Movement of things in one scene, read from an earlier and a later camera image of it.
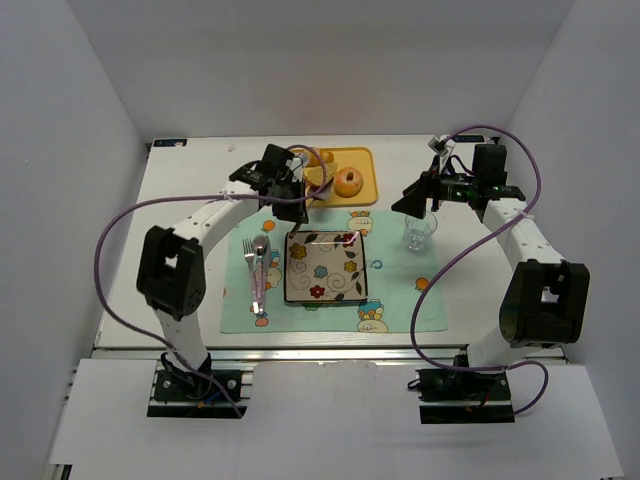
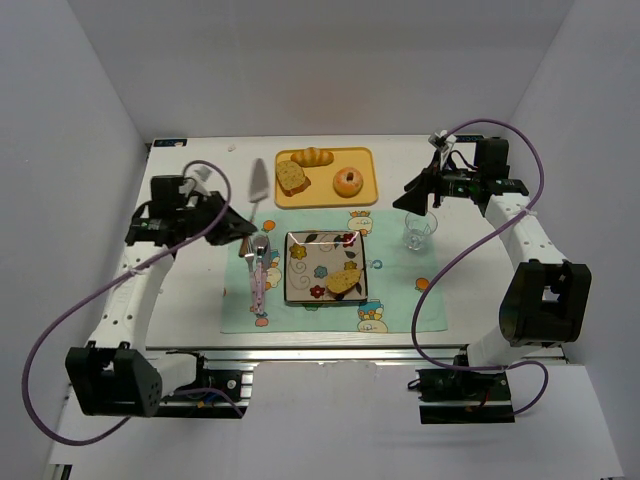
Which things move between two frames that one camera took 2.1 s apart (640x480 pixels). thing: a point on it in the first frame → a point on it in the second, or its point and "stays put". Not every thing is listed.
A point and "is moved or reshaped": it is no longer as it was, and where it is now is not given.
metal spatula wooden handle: [322, 194] is moved or reshaped
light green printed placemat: [395, 272] stays put
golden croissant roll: [310, 160] stays put
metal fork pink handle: [249, 258] stays put
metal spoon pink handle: [259, 244] stays put
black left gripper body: [291, 207] → [211, 216]
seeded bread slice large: [314, 174] is moved or reshaped
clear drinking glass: [416, 230] stays put
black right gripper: [426, 191] stays put
